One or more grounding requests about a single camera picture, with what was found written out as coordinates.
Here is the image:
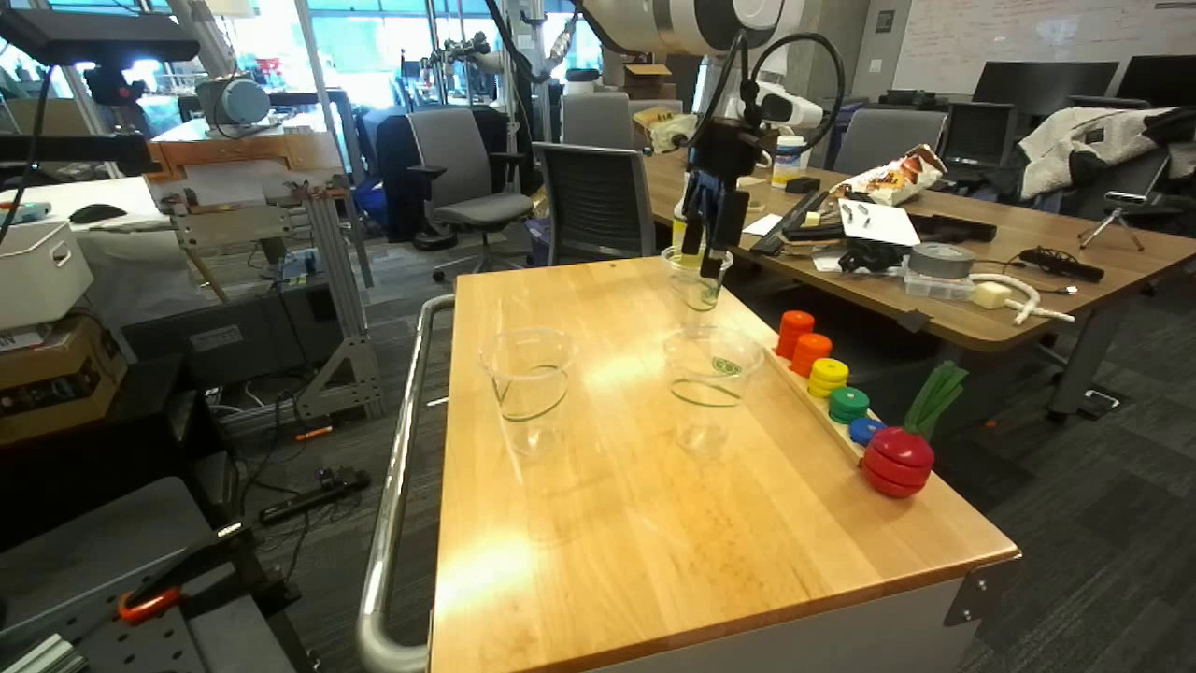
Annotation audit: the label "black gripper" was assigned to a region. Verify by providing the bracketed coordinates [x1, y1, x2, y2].
[676, 116, 768, 285]

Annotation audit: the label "clear plastic cup green print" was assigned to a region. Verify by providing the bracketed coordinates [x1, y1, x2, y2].
[662, 323, 768, 457]

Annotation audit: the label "clear bottle yellow liquid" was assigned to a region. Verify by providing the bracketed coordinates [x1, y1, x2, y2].
[669, 184, 694, 274]

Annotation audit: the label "dark mesh office chair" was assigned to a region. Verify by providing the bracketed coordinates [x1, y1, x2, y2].
[532, 138, 662, 267]

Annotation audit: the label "white wipes canister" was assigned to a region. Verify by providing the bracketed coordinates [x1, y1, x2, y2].
[774, 131, 814, 189]

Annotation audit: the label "orange toy cylinder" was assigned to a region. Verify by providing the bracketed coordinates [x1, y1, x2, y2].
[790, 328, 839, 380]

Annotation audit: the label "brown cardboard box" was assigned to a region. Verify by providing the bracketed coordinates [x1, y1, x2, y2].
[622, 60, 682, 103]

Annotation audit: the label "white paper sheet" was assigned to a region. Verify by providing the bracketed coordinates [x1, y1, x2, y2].
[835, 198, 924, 249]

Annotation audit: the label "yellow toy cylinder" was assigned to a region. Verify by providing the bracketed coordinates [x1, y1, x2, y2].
[804, 355, 857, 405]

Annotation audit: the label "chip bag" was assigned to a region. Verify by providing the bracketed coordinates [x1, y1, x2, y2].
[839, 141, 950, 206]

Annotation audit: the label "green toy cylinder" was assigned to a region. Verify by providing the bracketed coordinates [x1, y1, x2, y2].
[825, 384, 874, 427]

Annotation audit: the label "clear wine glass left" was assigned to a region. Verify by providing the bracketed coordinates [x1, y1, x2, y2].
[482, 324, 578, 457]

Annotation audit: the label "gray round container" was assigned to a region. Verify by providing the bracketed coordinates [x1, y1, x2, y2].
[905, 240, 985, 299]

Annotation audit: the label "gray office chair with armrests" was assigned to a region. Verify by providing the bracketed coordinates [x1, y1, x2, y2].
[405, 103, 542, 285]

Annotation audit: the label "red toy radish green leaves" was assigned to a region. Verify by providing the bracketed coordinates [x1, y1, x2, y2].
[857, 355, 971, 506]

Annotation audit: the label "black remote device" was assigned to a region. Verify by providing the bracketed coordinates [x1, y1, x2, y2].
[1016, 244, 1105, 285]

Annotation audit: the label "black computer monitor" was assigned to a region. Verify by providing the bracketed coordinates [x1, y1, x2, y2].
[971, 55, 1122, 116]
[1115, 51, 1196, 107]

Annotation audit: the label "white jacket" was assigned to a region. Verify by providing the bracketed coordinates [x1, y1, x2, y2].
[1016, 101, 1180, 201]

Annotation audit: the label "brown wooden office desk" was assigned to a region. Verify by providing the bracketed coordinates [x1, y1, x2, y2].
[641, 141, 1196, 427]

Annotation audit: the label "black power strip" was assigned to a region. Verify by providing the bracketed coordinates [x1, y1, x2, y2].
[256, 464, 375, 526]

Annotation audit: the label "orange wooden workbench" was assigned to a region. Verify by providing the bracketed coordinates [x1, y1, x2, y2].
[147, 116, 345, 181]

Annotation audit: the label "gray cylindrical device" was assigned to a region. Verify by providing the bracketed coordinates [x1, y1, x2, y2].
[193, 72, 273, 131]

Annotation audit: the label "black computer mouse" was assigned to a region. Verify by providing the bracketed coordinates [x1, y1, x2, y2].
[66, 198, 131, 228]

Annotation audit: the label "black overhead shelf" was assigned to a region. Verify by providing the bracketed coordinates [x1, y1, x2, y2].
[0, 2, 201, 67]

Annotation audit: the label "large cardboard box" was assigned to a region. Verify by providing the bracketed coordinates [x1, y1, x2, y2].
[0, 310, 135, 445]

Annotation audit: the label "white side table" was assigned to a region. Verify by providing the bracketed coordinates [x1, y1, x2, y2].
[0, 172, 177, 240]

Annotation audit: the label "white storage bin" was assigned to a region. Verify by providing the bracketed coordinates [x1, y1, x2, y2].
[0, 221, 98, 331]

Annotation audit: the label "gray perforated platform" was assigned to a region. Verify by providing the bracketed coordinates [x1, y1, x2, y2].
[0, 470, 302, 673]

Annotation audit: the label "white gray wrist camera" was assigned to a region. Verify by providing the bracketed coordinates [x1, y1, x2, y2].
[745, 80, 830, 135]

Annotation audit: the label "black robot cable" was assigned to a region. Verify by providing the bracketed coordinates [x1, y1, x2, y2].
[733, 29, 852, 161]

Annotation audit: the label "white cable bundle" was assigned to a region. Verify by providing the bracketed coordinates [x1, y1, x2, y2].
[968, 269, 1078, 328]

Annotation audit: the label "aluminium frame stand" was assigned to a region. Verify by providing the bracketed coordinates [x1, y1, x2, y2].
[161, 172, 394, 427]

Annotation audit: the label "metal cart handle rail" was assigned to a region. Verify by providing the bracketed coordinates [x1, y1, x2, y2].
[355, 293, 460, 673]

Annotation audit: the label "small black tripod camera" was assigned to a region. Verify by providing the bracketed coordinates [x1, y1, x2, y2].
[1078, 184, 1169, 255]

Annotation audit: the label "black clamp orange handle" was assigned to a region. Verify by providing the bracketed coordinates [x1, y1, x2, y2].
[114, 521, 273, 627]

